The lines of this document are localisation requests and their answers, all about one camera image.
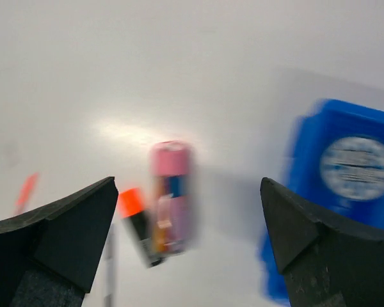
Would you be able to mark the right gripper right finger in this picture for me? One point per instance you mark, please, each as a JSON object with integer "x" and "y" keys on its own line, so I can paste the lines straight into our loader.
{"x": 326, "y": 259}

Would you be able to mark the orange cap black highlighter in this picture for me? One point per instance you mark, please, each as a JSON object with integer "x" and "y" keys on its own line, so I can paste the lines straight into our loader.
{"x": 133, "y": 211}

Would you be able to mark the blue round tape tin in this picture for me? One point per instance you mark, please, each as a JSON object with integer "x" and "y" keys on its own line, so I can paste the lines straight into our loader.
{"x": 353, "y": 168}

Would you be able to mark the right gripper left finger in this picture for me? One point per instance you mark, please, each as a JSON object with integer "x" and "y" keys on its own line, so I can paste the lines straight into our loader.
{"x": 49, "y": 256}

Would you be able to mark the blue plastic sorting bin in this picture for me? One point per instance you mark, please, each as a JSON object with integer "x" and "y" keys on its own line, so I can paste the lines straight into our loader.
{"x": 336, "y": 119}

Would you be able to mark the orange clear pen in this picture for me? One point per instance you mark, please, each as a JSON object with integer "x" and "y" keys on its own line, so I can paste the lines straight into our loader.
{"x": 25, "y": 193}

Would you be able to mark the thin grey pen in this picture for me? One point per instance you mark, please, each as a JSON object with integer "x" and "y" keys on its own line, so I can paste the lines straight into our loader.
{"x": 109, "y": 252}

